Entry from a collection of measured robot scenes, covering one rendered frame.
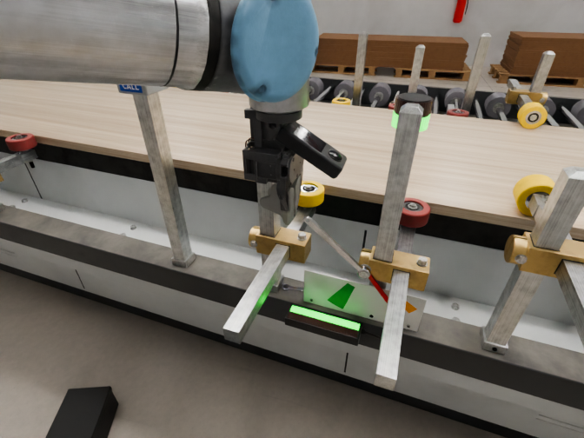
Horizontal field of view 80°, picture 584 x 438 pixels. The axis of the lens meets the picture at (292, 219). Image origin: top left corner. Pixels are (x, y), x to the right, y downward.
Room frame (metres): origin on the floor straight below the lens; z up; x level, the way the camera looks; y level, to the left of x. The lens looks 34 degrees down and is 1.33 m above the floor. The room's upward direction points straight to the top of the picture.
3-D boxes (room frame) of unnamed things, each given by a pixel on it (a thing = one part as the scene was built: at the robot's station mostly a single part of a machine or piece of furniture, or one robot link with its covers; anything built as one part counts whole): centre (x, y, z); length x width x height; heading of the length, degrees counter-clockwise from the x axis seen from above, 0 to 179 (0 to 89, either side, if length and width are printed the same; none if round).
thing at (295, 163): (0.53, 0.03, 1.11); 0.09 x 0.08 x 0.12; 70
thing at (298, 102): (0.53, 0.02, 1.19); 0.10 x 0.09 x 0.05; 160
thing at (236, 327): (0.57, 0.03, 0.84); 0.43 x 0.03 x 0.04; 160
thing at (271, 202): (0.52, 0.03, 1.01); 0.06 x 0.03 x 0.09; 70
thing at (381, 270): (0.54, -0.21, 0.85); 0.13 x 0.06 x 0.05; 70
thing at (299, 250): (0.62, 0.03, 0.84); 0.13 x 0.06 x 0.05; 70
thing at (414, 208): (0.67, -0.28, 0.85); 0.08 x 0.08 x 0.11
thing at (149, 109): (0.72, 0.30, 0.93); 0.05 x 0.04 x 0.45; 70
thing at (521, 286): (0.46, -0.42, 0.87); 0.03 x 0.03 x 0.48; 70
